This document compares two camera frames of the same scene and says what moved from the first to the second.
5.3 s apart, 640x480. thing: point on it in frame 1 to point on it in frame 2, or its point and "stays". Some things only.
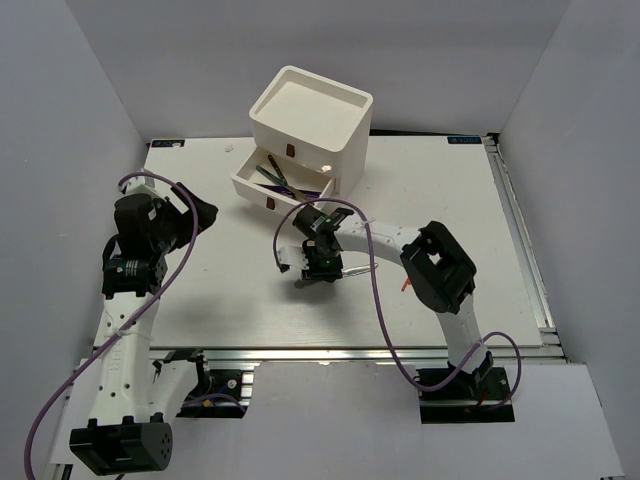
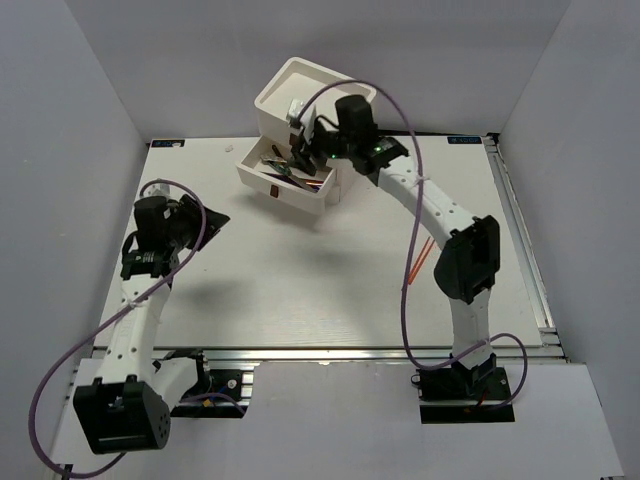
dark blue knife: [285, 192] to [293, 181]
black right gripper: [326, 276] to [300, 162]
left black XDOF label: [168, 143] stays
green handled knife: [272, 176] to [282, 169]
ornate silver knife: [345, 272] to [273, 159]
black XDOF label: [464, 139] stays
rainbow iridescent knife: [311, 193] to [314, 184]
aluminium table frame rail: [550, 349] stays
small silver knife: [277, 167] to [276, 151]
